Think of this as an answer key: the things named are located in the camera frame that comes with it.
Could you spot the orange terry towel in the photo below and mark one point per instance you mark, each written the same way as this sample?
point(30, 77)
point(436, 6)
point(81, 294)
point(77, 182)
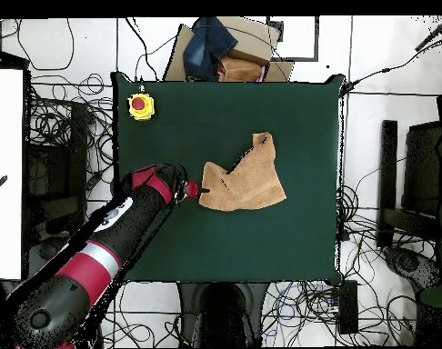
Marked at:
point(250, 181)

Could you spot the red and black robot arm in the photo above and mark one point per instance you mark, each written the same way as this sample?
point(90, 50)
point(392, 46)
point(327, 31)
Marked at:
point(82, 269)

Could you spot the long black flat board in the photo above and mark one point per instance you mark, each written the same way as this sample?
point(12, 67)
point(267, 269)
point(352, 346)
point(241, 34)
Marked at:
point(387, 163)

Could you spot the dark green table cloth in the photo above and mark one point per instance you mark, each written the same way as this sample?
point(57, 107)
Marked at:
point(279, 236)

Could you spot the yellow emergency stop button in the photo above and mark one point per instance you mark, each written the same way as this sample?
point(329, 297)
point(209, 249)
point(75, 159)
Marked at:
point(138, 104)

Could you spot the orange cloth in box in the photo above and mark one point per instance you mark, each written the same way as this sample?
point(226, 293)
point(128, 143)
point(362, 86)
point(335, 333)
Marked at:
point(239, 71)

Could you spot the black metal stand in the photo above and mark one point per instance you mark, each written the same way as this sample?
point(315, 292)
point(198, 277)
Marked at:
point(421, 163)
point(53, 218)

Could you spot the blue denim jeans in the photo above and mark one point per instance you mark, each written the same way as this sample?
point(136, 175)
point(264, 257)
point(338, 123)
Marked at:
point(206, 47)

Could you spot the brown cardboard box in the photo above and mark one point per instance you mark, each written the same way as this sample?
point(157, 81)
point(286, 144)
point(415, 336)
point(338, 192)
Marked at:
point(250, 40)

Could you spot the white board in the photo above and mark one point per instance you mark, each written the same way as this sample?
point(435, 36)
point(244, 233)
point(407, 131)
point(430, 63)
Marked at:
point(4, 145)

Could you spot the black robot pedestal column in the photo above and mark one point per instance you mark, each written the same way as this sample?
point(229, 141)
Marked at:
point(221, 316)

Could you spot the black pedestal leg with knob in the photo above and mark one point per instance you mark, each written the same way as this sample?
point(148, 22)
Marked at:
point(406, 263)
point(50, 249)

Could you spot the black square frame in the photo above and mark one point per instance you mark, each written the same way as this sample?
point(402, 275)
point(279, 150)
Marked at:
point(301, 59)

